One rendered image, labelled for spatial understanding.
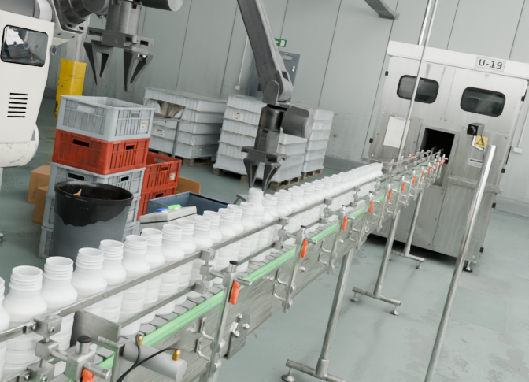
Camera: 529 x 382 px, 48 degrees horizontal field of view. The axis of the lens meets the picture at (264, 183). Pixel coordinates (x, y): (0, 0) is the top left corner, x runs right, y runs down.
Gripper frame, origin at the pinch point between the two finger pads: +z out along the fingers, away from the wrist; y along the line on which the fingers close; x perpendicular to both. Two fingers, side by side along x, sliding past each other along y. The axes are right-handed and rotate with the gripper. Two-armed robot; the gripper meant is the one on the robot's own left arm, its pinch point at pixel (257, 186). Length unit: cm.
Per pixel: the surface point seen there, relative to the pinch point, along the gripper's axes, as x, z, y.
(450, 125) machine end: -483, -19, -10
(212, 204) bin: -81, 27, 48
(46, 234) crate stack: -176, 102, 206
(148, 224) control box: 19.3, 11.8, 17.5
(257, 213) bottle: 2.0, 6.0, -2.1
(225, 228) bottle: 19.5, 7.1, -1.7
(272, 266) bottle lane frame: -7.9, 21.2, -5.7
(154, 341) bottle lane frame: 51, 21, -6
